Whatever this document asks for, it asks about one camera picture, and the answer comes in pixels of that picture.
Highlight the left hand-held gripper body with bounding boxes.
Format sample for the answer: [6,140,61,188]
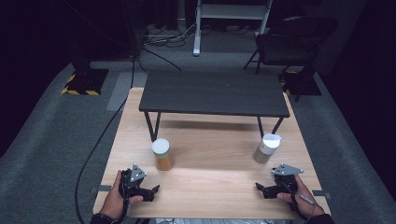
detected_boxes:
[120,163,148,202]

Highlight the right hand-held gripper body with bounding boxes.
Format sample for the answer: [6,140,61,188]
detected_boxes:
[271,163,304,194]

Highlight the orange jar with white lid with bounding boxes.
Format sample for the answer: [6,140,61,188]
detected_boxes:
[151,137,175,172]

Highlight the grey jar with white lid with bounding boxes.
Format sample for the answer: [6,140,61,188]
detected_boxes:
[252,133,282,164]

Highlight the black desktop shelf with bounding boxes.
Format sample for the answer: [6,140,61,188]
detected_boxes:
[138,70,291,143]

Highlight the person's left hand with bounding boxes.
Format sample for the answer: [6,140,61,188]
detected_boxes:
[99,170,144,220]

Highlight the person's right hand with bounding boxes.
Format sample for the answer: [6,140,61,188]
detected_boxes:
[276,175,325,218]

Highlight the black yellow striped stand base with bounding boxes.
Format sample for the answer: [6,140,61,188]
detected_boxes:
[61,68,110,96]
[278,70,322,98]

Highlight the black folding chair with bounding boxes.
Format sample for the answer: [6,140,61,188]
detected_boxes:
[243,16,340,76]

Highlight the black stand pole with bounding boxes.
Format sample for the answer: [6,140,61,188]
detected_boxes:
[120,0,148,58]

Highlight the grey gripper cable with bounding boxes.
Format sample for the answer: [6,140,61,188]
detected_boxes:
[298,194,317,218]

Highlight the black bead bracelet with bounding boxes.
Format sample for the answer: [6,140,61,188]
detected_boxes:
[92,212,120,224]

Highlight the long black floor cable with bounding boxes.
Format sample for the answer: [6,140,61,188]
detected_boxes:
[74,55,138,224]

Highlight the bundle of floor cables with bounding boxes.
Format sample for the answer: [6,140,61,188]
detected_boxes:
[143,21,200,49]

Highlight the white metal stand frame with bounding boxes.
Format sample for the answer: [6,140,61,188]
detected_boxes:
[192,0,275,57]

